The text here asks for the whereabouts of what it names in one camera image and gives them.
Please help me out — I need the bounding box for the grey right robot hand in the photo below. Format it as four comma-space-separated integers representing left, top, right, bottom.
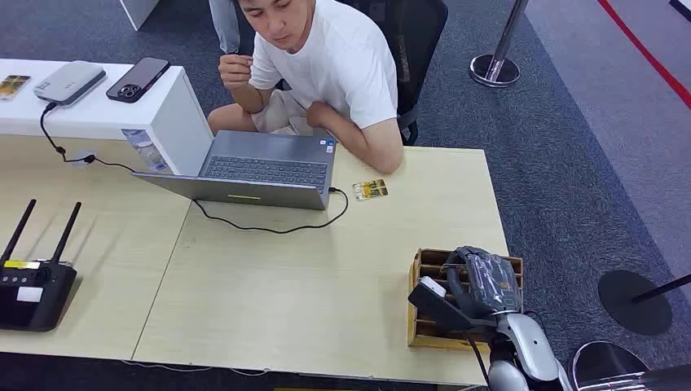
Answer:
444, 245, 523, 320

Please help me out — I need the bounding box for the wooden slotted card holder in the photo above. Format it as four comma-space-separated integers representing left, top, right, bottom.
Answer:
407, 248, 525, 354

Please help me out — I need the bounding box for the yellow patterned card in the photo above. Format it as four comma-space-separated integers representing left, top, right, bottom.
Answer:
352, 178, 390, 202

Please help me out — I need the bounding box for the person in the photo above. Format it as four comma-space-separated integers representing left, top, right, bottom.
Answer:
207, 0, 405, 175

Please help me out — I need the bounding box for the person's right hand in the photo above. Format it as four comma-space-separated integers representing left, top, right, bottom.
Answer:
218, 53, 254, 92

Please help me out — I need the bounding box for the standing person's leg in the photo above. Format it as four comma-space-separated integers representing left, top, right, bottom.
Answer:
208, 0, 242, 55

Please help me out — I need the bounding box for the yellow card with dark print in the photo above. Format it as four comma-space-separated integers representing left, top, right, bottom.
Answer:
0, 74, 33, 103

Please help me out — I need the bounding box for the black stanchion with round base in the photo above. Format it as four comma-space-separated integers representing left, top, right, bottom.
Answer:
597, 270, 691, 337

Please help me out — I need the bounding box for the chrome round-base stanchion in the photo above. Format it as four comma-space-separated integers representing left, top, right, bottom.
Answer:
571, 340, 691, 391

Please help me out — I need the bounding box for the grey open laptop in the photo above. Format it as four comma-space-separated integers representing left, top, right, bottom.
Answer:
130, 130, 338, 212

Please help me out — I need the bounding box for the black office chair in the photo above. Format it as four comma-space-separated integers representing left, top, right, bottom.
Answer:
334, 0, 450, 147

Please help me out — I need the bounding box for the printed label sticker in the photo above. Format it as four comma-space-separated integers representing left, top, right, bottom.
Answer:
121, 128, 170, 174

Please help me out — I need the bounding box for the black smartphone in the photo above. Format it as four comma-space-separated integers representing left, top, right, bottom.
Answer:
105, 57, 171, 104

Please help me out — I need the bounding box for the white counter cabinet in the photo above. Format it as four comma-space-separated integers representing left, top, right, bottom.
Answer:
0, 58, 215, 178

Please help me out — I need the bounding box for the white furniture corner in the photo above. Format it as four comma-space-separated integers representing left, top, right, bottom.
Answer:
118, 0, 162, 32

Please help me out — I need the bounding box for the black router with two antennas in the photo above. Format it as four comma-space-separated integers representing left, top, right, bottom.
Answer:
0, 199, 83, 333

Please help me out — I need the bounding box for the grey power bank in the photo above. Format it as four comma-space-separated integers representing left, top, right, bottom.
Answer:
33, 60, 108, 107

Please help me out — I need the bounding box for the black wrist camera, white box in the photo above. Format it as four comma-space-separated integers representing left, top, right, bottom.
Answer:
407, 276, 496, 343

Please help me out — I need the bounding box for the black laptop power cable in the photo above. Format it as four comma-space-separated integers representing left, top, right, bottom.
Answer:
39, 102, 350, 235

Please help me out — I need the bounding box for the chrome stanchion post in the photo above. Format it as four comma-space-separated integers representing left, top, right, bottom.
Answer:
469, 0, 530, 89

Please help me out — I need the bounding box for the thin white cable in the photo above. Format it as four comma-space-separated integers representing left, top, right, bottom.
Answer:
119, 359, 271, 377

